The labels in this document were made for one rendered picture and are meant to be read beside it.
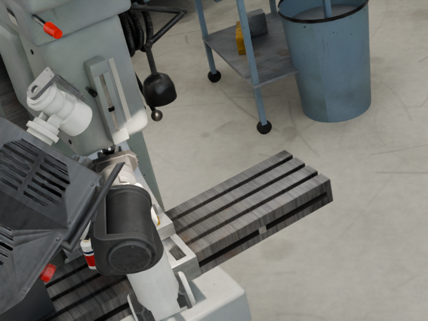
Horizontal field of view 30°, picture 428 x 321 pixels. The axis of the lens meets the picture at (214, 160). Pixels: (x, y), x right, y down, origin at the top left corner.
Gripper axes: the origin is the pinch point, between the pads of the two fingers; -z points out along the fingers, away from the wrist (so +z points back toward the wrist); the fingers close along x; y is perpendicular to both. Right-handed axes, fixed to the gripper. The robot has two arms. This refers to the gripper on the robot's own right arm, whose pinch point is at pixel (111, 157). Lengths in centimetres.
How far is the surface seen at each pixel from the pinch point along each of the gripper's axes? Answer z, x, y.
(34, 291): 13.3, 28.4, 23.3
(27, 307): 14.9, 31.2, 26.3
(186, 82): -276, -50, 120
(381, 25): -275, -182, 119
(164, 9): 1.7, -22.3, -34.8
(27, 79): -6.2, 13.9, -24.3
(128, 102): 7.1, -8.2, -17.1
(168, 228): 6.2, -8.7, 22.2
